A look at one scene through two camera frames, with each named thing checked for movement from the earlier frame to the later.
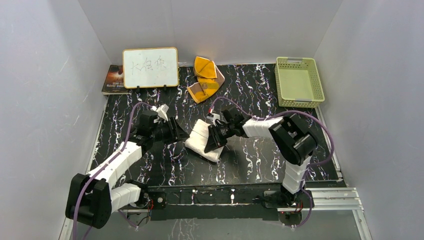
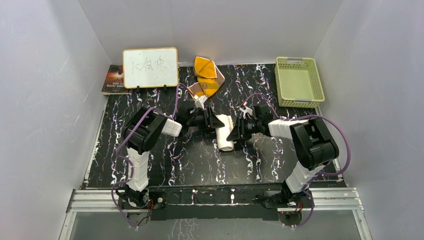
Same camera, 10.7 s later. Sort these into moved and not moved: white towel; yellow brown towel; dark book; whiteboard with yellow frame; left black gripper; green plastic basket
Moved: left black gripper; white towel
Not moved: whiteboard with yellow frame; dark book; green plastic basket; yellow brown towel
